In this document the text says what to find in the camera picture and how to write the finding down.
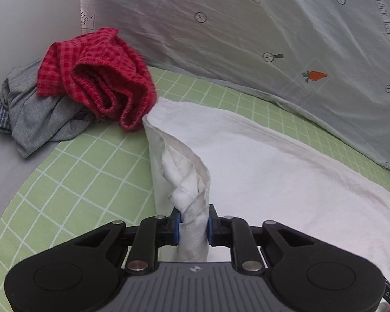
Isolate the grey garment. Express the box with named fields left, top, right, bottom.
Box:
left=2, top=57, right=95, bottom=159

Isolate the green checked bed sheet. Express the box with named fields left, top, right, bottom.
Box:
left=0, top=67, right=390, bottom=312

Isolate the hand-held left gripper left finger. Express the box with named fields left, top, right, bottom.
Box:
left=73, top=206, right=183, bottom=273

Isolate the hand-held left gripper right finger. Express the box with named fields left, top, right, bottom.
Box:
left=206, top=204, right=316, bottom=272

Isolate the blue plaid garment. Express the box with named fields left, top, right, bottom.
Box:
left=0, top=91, right=14, bottom=134

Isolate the white garment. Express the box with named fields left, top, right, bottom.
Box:
left=142, top=97, right=390, bottom=312

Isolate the red checked garment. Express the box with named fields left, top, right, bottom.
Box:
left=36, top=27, right=157, bottom=133

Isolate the grey carrot print quilt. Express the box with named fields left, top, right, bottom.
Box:
left=80, top=0, right=390, bottom=183

